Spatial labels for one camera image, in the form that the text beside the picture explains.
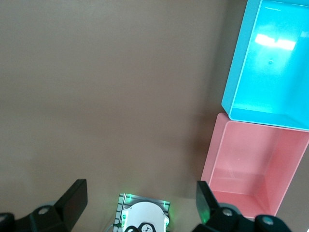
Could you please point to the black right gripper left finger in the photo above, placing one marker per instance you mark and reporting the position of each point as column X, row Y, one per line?
column 72, row 205

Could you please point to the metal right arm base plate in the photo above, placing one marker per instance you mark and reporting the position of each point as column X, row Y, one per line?
column 122, row 200

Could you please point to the blue plastic bin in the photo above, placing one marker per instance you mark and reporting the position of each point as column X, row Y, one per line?
column 270, row 72

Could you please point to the pink plastic bin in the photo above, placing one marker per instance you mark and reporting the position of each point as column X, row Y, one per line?
column 246, row 157

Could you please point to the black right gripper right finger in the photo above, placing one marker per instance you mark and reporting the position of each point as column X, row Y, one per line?
column 217, row 217

